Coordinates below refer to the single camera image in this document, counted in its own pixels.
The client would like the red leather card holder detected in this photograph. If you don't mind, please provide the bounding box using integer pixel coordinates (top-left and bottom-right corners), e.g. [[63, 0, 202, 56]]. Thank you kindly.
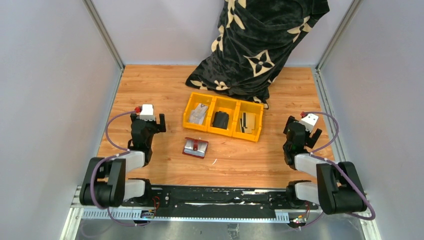
[[181, 137, 210, 160]]

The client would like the yellow three-compartment bin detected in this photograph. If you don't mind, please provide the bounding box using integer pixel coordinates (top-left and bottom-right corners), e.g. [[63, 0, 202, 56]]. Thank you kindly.
[[182, 92, 264, 142]]

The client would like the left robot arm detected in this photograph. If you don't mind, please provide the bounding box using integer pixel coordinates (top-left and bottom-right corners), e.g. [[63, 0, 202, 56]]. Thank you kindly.
[[79, 111, 167, 209]]

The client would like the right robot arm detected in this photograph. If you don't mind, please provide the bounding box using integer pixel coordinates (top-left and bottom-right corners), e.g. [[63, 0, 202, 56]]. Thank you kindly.
[[282, 112, 371, 215]]

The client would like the grey card in bin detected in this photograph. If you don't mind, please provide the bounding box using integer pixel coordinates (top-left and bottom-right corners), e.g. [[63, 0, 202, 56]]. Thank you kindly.
[[188, 103, 209, 125]]

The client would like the striped beige card in bin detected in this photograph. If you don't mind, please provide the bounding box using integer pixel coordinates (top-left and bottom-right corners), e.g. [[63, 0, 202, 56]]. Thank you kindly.
[[239, 112, 256, 134]]

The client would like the black card in bin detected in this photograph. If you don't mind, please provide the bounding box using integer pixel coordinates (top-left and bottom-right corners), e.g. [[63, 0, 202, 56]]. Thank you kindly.
[[212, 111, 230, 130]]

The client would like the black floral blanket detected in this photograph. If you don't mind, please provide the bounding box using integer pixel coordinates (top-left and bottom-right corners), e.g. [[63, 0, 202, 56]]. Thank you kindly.
[[185, 0, 330, 109]]

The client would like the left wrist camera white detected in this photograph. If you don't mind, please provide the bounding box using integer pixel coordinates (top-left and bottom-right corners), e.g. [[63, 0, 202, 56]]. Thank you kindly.
[[138, 104, 156, 121]]

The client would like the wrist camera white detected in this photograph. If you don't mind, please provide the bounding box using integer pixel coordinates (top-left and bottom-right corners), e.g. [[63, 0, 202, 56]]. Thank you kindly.
[[299, 113, 319, 133], [138, 104, 156, 121]]

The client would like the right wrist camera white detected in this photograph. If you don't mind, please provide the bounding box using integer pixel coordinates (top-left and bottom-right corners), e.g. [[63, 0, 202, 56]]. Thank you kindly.
[[299, 113, 319, 133]]

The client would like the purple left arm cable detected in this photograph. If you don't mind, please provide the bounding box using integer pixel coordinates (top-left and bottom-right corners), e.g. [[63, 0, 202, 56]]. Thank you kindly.
[[89, 106, 157, 228]]

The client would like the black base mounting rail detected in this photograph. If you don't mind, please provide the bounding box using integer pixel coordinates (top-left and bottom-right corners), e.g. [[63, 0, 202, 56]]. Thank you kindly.
[[122, 185, 321, 223]]

